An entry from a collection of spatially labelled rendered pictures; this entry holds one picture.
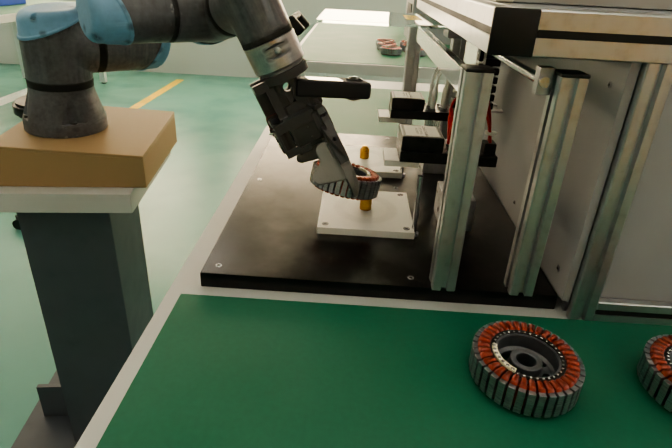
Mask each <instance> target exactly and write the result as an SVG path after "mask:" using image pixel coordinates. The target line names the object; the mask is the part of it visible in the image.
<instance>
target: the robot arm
mask: <svg viewBox="0 0 672 448"><path fill-rule="evenodd" d="M16 25H17V39H18V40H19V45H20V50H21V56H22V62H23V67H24V73H25V78H26V84H27V95H26V100H25V105H24V110H23V115H22V121H23V127H24V130H25V131H26V132H27V133H29V134H31V135H34V136H38V137H43V138H55V139H66V138H78V137H84V136H89V135H93V134H96V133H99V132H101V131H103V130H104V129H106V128H107V126H108V119H107V113H106V111H105V110H104V107H103V105H102V103H101V101H100V98H99V96H98V94H97V92H96V90H95V87H94V78H93V73H100V72H116V71H132V70H137V71H144V70H147V69H154V68H158V67H159V66H161V65H163V64H164V62H165V61H166V59H167V57H168V55H169V51H170V46H171V43H185V42H193V43H195V44H198V45H215V44H218V43H221V42H223V41H224V40H227V39H230V38H233V37H236V36H237V38H238V40H239V42H240V44H241V45H242V48H243V50H244V52H245V54H246V56H247V58H248V60H249V62H250V65H251V67H252V69H253V71H254V73H255V75H256V76H258V77H260V78H259V80H257V81H255V82H253V83H251V84H249V85H250V87H251V89H252V91H253V93H254V95H255V97H256V99H257V101H258V103H259V105H260V107H261V109H262V111H263V113H264V115H265V117H266V118H265V119H266V122H267V124H268V126H269V128H270V129H269V131H270V133H273V134H272V135H273V137H275V139H276V141H277V143H278V145H279V147H280V149H281V151H282V152H283V153H284V154H285V153H286V155H287V157H288V159H290V158H293V157H295V156H297V157H296V158H297V161H298V162H299V163H304V162H308V161H312V160H316V159H319V161H320V163H319V165H318V167H317V168H316V169H315V171H314V172H313V174H312V178H313V181H314V182H315V183H316V184H317V185H325V184H330V183H335V182H339V181H344V180H346V181H347V183H348V186H349V188H350V189H351V191H352V193H353V195H354V197H356V196H358V195H359V181H358V179H357V176H356V174H355V171H354V169H353V166H352V164H351V162H350V160H349V157H348V154H347V152H346V150H345V148H344V146H343V144H342V142H341V139H340V137H339V135H338V134H337V132H336V130H335V127H334V124H333V122H332V120H331V118H330V115H329V113H328V111H327V109H326V108H325V106H324V105H323V104H322V101H323V100H322V98H343V99H348V100H350V101H357V100H360V99H369V98H370V95H371V84H370V83H368V82H366V81H364V80H363V79H361V78H360V77H357V76H350V77H348V78H333V77H314V76H298V75H300V74H301V73H303V72H304V71H305V70H307V68H308V65H307V63H306V60H305V58H303V55H304V52H303V50H302V47H301V45H300V43H299V41H298V38H297V36H296V34H295V31H294V29H293V27H292V25H291V22H290V20H289V17H288V15H287V13H286V11H285V8H284V6H283V4H282V1H281V0H76V2H48V3H40V4H34V5H30V6H26V7H24V8H22V9H20V10H19V11H18V12H17V14H16ZM285 83H288V86H287V88H285V89H283V85H284V84H285ZM296 146H297V147H296Z"/></svg>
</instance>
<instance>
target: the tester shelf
mask: <svg viewBox="0 0 672 448"><path fill-rule="evenodd" d="M416 8H418V9H420V10H421V11H423V12H424V13H426V14H427V15H429V16H430V17H432V18H433V19H435V20H436V21H438V22H439V23H441V24H442V25H444V26H445V27H447V28H449V29H450V30H452V31H453V32H455V33H456V34H458V35H459V36H461V37H462V38H464V39H465V40H467V41H468V42H470V43H471V44H473V45H474V46H476V47H478V48H479V49H481V50H482V51H484V52H485V53H487V55H498V56H516V57H540V58H559V59H577V60H595V61H613V62H631V63H649V64H667V65H672V11H668V10H649V9H630V8H611V7H592V6H573V5H554V4H535V3H516V2H511V3H506V2H494V1H490V0H417V6H416Z"/></svg>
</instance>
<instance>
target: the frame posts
mask: <svg viewBox="0 0 672 448"><path fill-rule="evenodd" d="M413 30H414V28H410V27H408V36H407V46H406V56H405V65H404V75H403V84H402V91H407V92H416V86H417V77H418V68H419V60H420V51H421V46H420V45H419V44H418V42H417V41H416V40H415V39H414V37H413ZM466 42H467V40H465V39H451V44H450V50H451V51H452V52H453V53H454V54H455V55H457V56H458V57H459V58H460V59H461V60H462V61H463V62H464V55H465V49H466ZM494 73H495V70H494V69H493V68H491V67H490V66H489V65H478V64H461V71H460V78H459V84H458V91H457V97H456V104H455V111H454V117H453V124H452V130H451V137H450V143H449V150H448V157H447V163H446V170H445V176H444V183H443V189H442V196H441V202H440V209H439V216H438V222H437V229H436V235H435V242H434V248H433V255H432V262H431V268H430V275H429V279H430V282H431V288H432V290H438V291H440V290H441V287H444V288H446V291H455V288H456V282H457V277H458V271H459V266H460V260H461V255H462V249H463V244H464V238H465V232H466V227H467V221H468V216H469V210H470V205H471V199H472V194H473V188H474V183H475V177H476V172H477V166H478V161H479V155H480V150H481V144H482V139H483V133H484V128H485V122H486V117H487V111H488V106H489V100H490V95H491V89H492V84H493V78H494ZM590 78H591V75H589V74H587V73H584V72H582V71H580V70H568V69H555V73H554V77H553V81H552V86H551V90H550V94H549V95H547V96H546V100H545V104H544V109H543V113H542V117H541V122H540V126H539V130H538V135H537V139H536V143H535V148H534V152H533V156H532V161H531V165H530V169H529V174H528V178H527V183H526V187H525V191H524V196H523V200H522V204H521V209H520V213H519V217H518V222H517V226H516V230H515V235H514V239H513V243H512V248H511V252H510V256H509V261H508V265H507V269H506V274H505V278H504V284H505V286H506V287H508V288H507V291H508V293H509V295H515V296H518V294H519V292H521V293H523V295H524V296H531V297H532V296H533V292H534V288H535V284H536V280H537V277H538V273H539V269H540V265H541V261H542V258H543V254H544V250H545V246H546V242H547V239H548V235H549V231H550V227H551V224H552V220H553V216H554V212H555V208H556V205H557V201H558V197H559V193H560V189H561V186H562V182H563V178H564V174H565V170H566V167H567V163H568V159H569V155H570V151H571V148H572V144H573V140H574V136H575V132H576V129H577V125H578V121H579V117H580V114H581V110H582V106H583V102H584V98H585V95H586V91H587V87H588V83H589V79H590Z"/></svg>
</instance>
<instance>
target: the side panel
mask: <svg viewBox="0 0 672 448"><path fill-rule="evenodd" d="M561 308H562V309H563V311H567V312H566V316H567V318H568V319H575V320H578V318H579V317H582V319H583V320H591V321H606V322H621V323H636V324H652V325H667V326H672V65H667V64H649V63H642V64H641V67H640V70H639V73H638V77H637V80H636V83H635V87H634V90H633V93H632V96H631V100H630V103H629V106H628V110H627V113H626V116H625V119H624V123H623V126H622V129H621V133H620V136H619V139H618V142H617V146H616V149H615V152H614V156H613V159H612V162H611V165H610V169H609V172H608V175H607V179H606V182H605V185H604V189H603V192H602V195H601V198H600V202H599V205H598V208H597V212H596V215H595V218H594V221H593V225H592V228H591V231H590V235H589V238H588V241H587V244H586V248H585V251H584V254H583V258H582V261H581V264H580V267H579V271H578V274H577V277H576V281H575V284H574V287H573V290H572V294H571V297H570V300H569V301H562V303H561Z"/></svg>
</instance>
